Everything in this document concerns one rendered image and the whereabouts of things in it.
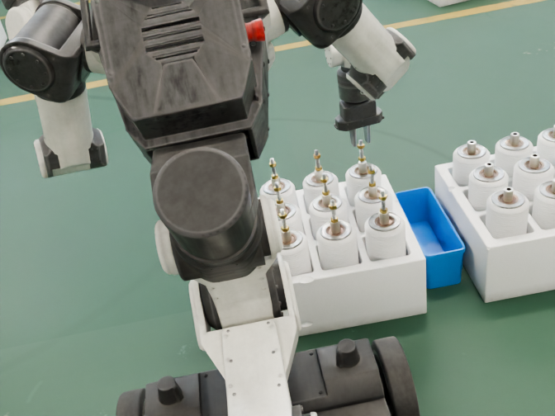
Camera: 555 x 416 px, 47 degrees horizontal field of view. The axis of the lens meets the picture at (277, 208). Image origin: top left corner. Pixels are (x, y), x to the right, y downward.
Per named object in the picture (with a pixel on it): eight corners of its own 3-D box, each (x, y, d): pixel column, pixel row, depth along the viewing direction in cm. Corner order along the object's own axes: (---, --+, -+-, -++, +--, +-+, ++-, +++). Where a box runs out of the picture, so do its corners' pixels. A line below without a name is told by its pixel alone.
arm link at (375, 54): (435, 65, 123) (379, -2, 107) (389, 115, 126) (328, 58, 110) (400, 41, 131) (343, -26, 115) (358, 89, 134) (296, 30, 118)
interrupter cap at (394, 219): (371, 234, 148) (371, 232, 148) (366, 215, 155) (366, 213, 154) (403, 229, 148) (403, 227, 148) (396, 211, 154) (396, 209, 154)
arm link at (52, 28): (68, 115, 107) (55, 44, 97) (16, 106, 107) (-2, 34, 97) (93, 76, 115) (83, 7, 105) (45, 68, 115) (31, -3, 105)
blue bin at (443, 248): (466, 284, 166) (467, 248, 159) (424, 292, 165) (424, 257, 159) (429, 219, 190) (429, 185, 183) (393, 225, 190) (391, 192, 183)
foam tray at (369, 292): (427, 314, 159) (426, 258, 149) (274, 342, 159) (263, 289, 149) (388, 224, 191) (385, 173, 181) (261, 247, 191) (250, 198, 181)
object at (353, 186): (388, 217, 182) (386, 163, 172) (377, 237, 175) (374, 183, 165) (357, 212, 186) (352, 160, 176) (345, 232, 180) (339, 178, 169)
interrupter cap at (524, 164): (555, 171, 158) (556, 168, 158) (525, 177, 158) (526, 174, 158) (541, 156, 164) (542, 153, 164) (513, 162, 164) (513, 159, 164)
